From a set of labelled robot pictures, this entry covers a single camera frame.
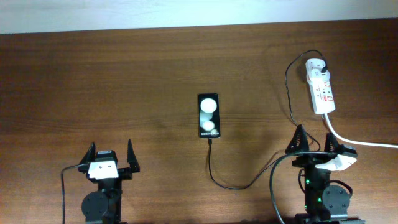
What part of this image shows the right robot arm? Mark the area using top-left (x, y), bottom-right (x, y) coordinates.
top-left (285, 125), bottom-right (366, 223)

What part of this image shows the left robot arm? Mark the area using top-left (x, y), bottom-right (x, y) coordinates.
top-left (78, 140), bottom-right (140, 224)

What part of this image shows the black smartphone with lit screen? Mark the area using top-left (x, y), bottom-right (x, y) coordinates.
top-left (198, 93), bottom-right (221, 139)

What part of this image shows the black phone charging cable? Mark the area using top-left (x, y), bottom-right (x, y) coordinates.
top-left (207, 49), bottom-right (329, 191)

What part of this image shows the white power strip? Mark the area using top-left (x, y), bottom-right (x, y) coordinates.
top-left (305, 58), bottom-right (335, 114)

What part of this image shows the white power strip cord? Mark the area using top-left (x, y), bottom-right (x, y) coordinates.
top-left (322, 113), bottom-right (398, 149)

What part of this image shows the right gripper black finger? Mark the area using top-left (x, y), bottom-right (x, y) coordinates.
top-left (324, 132), bottom-right (340, 152)
top-left (285, 124), bottom-right (310, 154)

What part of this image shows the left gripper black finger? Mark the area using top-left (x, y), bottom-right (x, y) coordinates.
top-left (127, 139), bottom-right (140, 172)
top-left (79, 142), bottom-right (96, 165)

